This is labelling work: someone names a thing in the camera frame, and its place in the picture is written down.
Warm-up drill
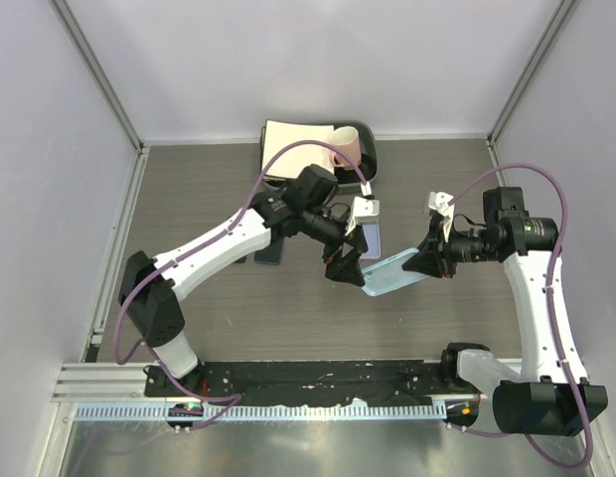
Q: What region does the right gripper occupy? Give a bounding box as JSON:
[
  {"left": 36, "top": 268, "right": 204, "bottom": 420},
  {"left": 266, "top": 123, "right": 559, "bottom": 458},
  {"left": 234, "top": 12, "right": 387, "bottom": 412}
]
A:
[{"left": 403, "top": 217, "right": 499, "bottom": 278}]

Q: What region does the dark green tray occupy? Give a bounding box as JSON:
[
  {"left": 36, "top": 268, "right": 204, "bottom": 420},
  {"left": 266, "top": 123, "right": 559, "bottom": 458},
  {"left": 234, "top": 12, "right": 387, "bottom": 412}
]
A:
[{"left": 259, "top": 119, "right": 378, "bottom": 194}]

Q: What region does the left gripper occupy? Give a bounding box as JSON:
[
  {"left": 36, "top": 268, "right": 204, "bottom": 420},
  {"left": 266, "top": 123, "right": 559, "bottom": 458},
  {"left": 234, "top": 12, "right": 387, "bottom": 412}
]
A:
[{"left": 300, "top": 204, "right": 368, "bottom": 285}]

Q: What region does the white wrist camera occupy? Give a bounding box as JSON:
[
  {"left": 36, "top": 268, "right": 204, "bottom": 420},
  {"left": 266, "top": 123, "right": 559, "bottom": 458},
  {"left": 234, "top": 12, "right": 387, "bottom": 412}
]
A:
[
  {"left": 426, "top": 192, "right": 455, "bottom": 242},
  {"left": 345, "top": 197, "right": 380, "bottom": 236}
]

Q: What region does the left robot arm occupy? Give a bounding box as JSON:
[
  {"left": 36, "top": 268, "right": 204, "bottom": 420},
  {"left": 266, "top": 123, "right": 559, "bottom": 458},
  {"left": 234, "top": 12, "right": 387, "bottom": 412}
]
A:
[{"left": 119, "top": 165, "right": 380, "bottom": 397}]

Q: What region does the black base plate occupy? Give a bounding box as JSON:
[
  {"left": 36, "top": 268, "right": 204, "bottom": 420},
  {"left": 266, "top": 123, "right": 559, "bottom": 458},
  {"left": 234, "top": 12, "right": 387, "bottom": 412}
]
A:
[{"left": 144, "top": 359, "right": 501, "bottom": 404}]

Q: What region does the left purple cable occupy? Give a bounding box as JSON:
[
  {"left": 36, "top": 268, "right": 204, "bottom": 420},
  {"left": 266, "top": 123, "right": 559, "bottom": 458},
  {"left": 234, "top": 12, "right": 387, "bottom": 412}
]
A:
[{"left": 113, "top": 138, "right": 374, "bottom": 431}]

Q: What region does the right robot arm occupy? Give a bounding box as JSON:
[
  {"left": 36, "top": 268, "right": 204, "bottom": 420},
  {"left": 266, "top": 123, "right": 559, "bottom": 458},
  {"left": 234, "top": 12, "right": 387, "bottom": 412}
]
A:
[{"left": 402, "top": 187, "right": 608, "bottom": 436}]

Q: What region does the dark blue phone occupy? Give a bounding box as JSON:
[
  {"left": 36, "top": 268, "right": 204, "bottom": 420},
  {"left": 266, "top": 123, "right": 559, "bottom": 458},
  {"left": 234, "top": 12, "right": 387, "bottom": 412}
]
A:
[{"left": 253, "top": 238, "right": 284, "bottom": 265}]

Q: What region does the cream notebook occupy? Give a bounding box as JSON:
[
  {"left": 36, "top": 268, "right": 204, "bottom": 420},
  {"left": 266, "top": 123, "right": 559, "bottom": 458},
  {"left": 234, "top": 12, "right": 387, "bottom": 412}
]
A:
[{"left": 260, "top": 119, "right": 337, "bottom": 183}]

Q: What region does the slotted cable duct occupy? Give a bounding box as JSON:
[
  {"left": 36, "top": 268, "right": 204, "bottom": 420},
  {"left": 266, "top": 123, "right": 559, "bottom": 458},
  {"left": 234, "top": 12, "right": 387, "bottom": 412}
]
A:
[{"left": 75, "top": 400, "right": 447, "bottom": 422}]

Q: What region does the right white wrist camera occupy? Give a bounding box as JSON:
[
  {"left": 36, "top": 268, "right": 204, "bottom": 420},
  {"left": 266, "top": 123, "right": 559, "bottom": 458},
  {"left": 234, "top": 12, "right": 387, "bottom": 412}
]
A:
[{"left": 426, "top": 192, "right": 455, "bottom": 242}]

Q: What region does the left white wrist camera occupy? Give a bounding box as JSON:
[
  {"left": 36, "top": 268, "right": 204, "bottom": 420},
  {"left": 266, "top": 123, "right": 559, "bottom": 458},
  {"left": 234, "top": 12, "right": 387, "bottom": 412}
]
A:
[{"left": 345, "top": 197, "right": 380, "bottom": 236}]

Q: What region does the pink mug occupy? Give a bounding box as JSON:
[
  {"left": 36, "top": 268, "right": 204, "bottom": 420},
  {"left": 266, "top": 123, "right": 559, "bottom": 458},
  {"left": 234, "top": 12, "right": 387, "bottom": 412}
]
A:
[{"left": 329, "top": 126, "right": 362, "bottom": 170}]

